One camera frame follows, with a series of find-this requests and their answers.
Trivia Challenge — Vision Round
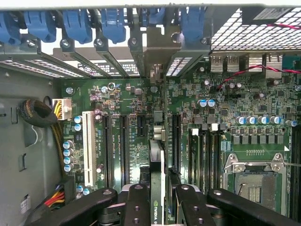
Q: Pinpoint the long black expansion slot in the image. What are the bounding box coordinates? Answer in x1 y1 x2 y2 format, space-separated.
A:
119 114 130 186
101 113 114 189
171 113 182 176

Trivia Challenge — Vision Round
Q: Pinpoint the metal CPU socket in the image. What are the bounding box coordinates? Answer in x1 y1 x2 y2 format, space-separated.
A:
222 152 290 216

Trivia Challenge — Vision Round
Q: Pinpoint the white PCI expansion slot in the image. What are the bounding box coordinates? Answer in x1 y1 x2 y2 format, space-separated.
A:
81 110 97 187

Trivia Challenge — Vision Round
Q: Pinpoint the short black expansion slot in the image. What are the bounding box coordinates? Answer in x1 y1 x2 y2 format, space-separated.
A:
137 115 147 138

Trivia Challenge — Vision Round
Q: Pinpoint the white power connector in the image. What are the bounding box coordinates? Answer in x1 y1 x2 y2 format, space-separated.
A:
52 98 72 121

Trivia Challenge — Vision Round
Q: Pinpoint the green motherboard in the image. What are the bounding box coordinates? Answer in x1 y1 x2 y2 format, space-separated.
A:
60 53 301 226

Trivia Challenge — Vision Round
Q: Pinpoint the silver PC case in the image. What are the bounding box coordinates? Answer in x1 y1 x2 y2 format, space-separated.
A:
0 0 301 226

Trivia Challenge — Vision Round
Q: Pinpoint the white printed sticker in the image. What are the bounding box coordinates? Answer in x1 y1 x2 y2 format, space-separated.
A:
77 60 140 77

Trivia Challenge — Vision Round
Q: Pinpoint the perforated metal slot cover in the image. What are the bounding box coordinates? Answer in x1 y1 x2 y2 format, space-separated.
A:
166 35 211 77
94 37 130 78
21 39 92 78
128 36 146 78
60 39 111 78

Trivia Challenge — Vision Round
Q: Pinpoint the silver USB port block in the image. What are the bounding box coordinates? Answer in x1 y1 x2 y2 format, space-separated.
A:
210 55 224 73
226 55 240 73

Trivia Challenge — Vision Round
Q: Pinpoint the silver metal port block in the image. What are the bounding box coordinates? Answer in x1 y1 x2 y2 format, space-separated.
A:
248 53 264 73
265 53 283 80

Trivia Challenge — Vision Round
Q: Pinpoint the teal port connector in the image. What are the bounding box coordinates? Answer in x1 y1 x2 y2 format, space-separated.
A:
282 55 301 72

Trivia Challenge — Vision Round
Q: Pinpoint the small black box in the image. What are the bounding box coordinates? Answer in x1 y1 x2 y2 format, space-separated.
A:
241 7 293 24

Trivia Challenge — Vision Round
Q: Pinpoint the power cable with coloured wires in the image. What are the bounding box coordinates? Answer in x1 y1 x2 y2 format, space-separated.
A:
43 175 76 210

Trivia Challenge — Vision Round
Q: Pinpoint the black braided power cable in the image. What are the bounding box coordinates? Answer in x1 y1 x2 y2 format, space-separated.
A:
18 98 69 179

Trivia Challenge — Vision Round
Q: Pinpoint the red black twisted wire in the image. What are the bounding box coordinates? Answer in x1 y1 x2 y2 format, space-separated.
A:
217 22 301 92

